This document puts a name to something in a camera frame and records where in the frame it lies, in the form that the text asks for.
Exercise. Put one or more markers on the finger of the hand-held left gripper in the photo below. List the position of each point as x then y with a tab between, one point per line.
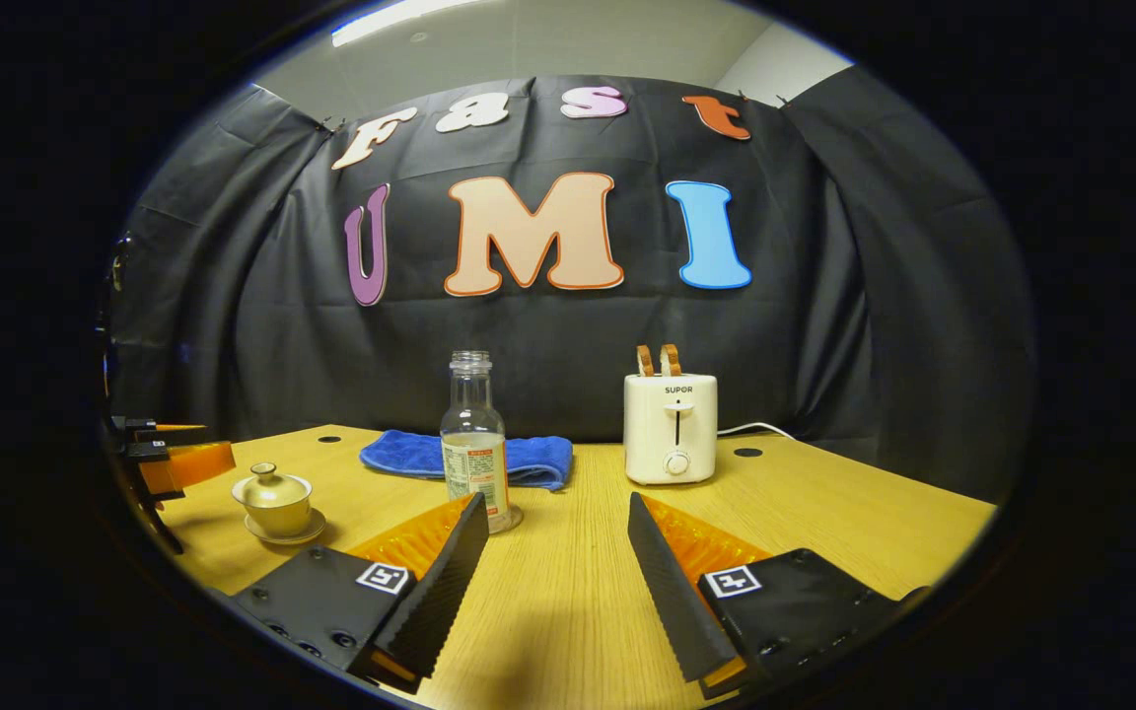
198	463
144	427

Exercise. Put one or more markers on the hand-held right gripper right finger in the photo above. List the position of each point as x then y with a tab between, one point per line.
674	602

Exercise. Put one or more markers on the cream ceramic teacup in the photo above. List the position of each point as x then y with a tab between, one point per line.
277	518

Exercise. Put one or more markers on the black backdrop cloth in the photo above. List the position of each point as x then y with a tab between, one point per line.
282	325

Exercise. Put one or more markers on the round cork coaster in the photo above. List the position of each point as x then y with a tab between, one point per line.
515	517

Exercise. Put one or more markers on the clear glass water bottle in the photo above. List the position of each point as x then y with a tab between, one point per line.
474	463

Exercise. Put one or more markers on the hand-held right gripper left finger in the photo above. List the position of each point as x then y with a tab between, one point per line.
445	592

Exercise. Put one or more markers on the cream ceramic saucer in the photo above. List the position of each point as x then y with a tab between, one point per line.
307	535

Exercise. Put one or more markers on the toasted bread slice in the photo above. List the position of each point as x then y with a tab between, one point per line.
671	360
645	361

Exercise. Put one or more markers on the white toaster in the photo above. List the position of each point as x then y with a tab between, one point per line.
672	429

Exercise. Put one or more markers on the blue folded towel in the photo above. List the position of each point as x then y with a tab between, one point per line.
400	456

